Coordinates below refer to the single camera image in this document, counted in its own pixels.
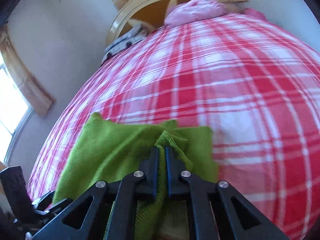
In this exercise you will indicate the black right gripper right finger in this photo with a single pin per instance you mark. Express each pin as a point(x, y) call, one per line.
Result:
point(216, 210)

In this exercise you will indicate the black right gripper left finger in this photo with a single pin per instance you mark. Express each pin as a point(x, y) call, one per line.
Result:
point(106, 210)

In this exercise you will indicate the green orange white striped sweater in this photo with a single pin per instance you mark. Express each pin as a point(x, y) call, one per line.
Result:
point(109, 151)

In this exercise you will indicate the left side window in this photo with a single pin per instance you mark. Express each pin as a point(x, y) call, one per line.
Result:
point(14, 113)

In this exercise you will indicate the yellow left curtain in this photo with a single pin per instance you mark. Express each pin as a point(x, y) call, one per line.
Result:
point(35, 94)

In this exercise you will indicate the red white plaid bedsheet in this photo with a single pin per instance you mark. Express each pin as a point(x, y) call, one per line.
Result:
point(254, 84)

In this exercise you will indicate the pink pillow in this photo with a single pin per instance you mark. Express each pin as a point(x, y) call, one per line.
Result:
point(193, 11)

